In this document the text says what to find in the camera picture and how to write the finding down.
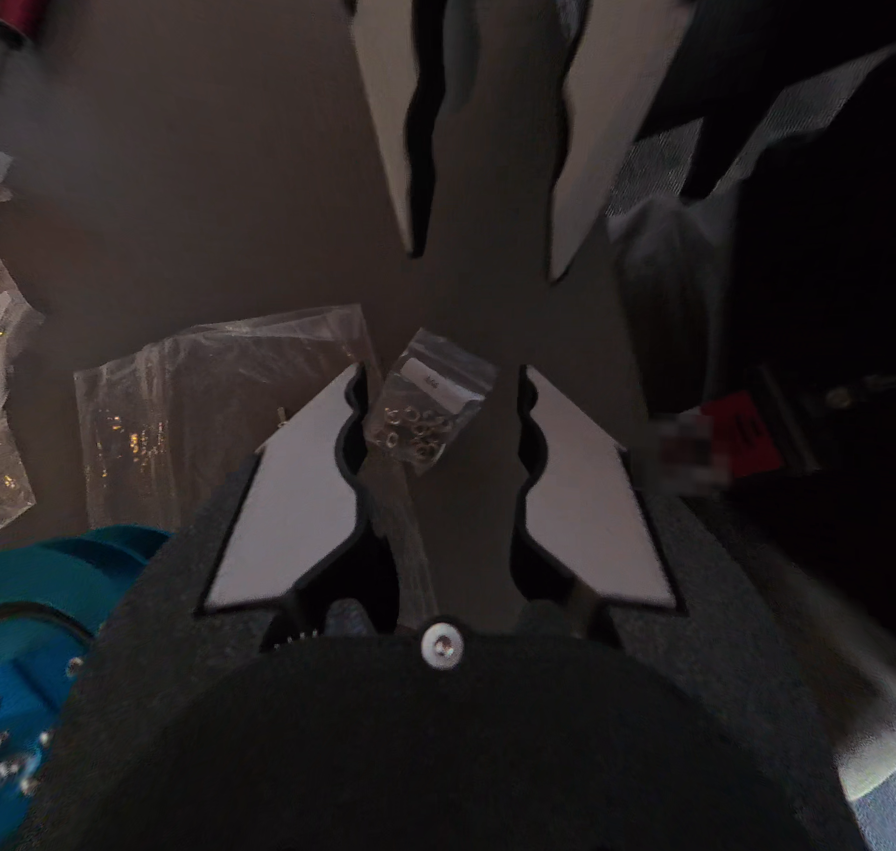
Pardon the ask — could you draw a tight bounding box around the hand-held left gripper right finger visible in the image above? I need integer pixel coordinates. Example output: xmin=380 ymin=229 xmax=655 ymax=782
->
xmin=511 ymin=364 xmax=686 ymax=617

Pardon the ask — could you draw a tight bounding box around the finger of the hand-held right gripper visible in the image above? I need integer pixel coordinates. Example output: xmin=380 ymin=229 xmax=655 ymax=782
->
xmin=349 ymin=0 xmax=449 ymax=262
xmin=549 ymin=0 xmax=693 ymax=283

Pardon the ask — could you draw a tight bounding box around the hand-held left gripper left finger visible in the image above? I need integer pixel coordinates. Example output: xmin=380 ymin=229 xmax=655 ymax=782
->
xmin=195 ymin=362 xmax=370 ymax=617

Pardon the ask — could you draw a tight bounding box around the small clear screw bag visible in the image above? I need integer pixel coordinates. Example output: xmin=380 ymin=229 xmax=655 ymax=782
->
xmin=363 ymin=327 xmax=499 ymax=475

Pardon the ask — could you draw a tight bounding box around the dark grey desk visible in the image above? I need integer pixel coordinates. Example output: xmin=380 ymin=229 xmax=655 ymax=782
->
xmin=0 ymin=0 xmax=701 ymax=656

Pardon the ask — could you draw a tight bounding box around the large clear plastic bag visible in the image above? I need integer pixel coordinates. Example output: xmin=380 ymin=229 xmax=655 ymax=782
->
xmin=72 ymin=304 xmax=434 ymax=629

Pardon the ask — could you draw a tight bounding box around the red badge card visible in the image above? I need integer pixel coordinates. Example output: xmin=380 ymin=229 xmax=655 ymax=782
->
xmin=699 ymin=391 xmax=784 ymax=492

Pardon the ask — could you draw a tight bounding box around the pile of small parts bags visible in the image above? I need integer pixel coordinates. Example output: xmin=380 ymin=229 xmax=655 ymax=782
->
xmin=0 ymin=152 xmax=45 ymax=527

